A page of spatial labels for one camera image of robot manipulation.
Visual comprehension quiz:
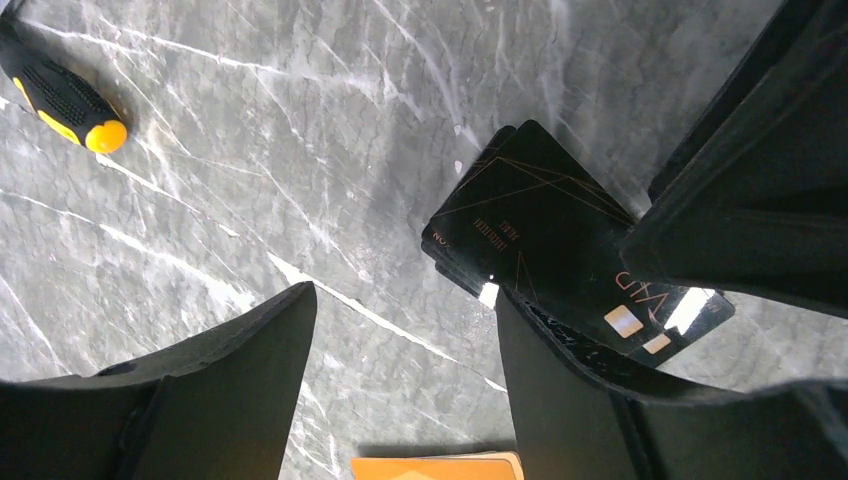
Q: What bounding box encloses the black credit card stack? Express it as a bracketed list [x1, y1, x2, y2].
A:
[421, 120, 735, 367]

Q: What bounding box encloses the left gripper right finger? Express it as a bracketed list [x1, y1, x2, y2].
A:
[495, 290, 847, 479]

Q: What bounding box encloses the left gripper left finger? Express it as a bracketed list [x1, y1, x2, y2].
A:
[1, 282, 317, 479]

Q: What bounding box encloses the yellow black screwdriver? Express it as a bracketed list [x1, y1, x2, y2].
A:
[1, 18, 129, 154]

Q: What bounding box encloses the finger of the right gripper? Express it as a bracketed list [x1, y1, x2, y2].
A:
[621, 1, 847, 317]

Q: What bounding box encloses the gold credit card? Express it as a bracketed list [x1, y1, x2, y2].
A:
[350, 451, 525, 480]

